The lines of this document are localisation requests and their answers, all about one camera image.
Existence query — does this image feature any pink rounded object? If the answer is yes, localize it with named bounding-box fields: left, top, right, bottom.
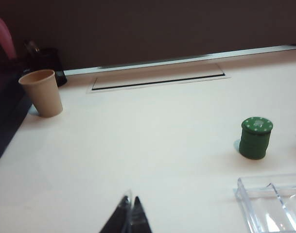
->
left=0, top=14, right=17, bottom=75

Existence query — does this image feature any table cable flap lid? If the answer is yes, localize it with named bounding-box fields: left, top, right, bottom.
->
left=86, top=60, right=233, bottom=94

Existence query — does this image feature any clear plastic chip tray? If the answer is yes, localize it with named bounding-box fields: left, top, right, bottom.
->
left=233, top=172, right=296, bottom=233

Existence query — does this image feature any silver partition bottom rail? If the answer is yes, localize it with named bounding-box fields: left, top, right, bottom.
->
left=64, top=44, right=296, bottom=76

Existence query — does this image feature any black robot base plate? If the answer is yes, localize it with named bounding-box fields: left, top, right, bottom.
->
left=0, top=33, right=34, bottom=164

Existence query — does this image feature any dark glass container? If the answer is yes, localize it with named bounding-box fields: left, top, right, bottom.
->
left=22, top=40, right=68, bottom=87

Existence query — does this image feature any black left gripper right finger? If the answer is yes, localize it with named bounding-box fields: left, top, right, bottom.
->
left=130, top=195, right=153, bottom=233

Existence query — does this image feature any green poker chip stack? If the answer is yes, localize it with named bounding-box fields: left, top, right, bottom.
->
left=238, top=126, right=273, bottom=161

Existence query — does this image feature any wide brown desk partition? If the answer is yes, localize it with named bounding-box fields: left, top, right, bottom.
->
left=0, top=0, right=296, bottom=71

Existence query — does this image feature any green poker chip marked 20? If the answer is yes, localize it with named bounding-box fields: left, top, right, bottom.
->
left=241, top=116, right=274, bottom=134

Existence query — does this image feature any beige paper cup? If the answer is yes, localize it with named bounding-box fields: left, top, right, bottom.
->
left=18, top=69, right=64, bottom=118

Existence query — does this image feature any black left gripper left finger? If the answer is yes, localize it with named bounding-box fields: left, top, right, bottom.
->
left=98, top=190, right=134, bottom=233

